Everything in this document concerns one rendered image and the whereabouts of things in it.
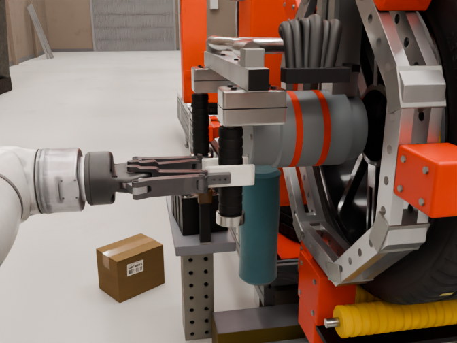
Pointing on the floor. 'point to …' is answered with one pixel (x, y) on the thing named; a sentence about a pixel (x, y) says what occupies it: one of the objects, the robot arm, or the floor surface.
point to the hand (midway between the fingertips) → (228, 171)
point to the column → (197, 295)
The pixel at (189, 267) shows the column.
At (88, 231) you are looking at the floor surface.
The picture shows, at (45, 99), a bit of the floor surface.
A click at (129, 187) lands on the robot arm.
